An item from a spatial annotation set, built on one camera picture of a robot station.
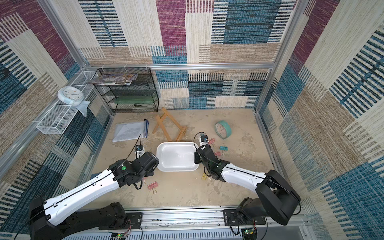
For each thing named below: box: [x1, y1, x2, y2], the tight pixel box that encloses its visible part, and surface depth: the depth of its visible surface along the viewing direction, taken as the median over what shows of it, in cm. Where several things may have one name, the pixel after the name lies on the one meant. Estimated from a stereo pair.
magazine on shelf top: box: [86, 73, 138, 86], surface depth 86 cm
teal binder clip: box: [219, 145, 229, 151], surface depth 101 cm
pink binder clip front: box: [147, 181, 158, 190], surface depth 85 cm
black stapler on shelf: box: [134, 103, 154, 108], surface depth 113 cm
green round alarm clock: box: [214, 120, 232, 140], surface depth 101 cm
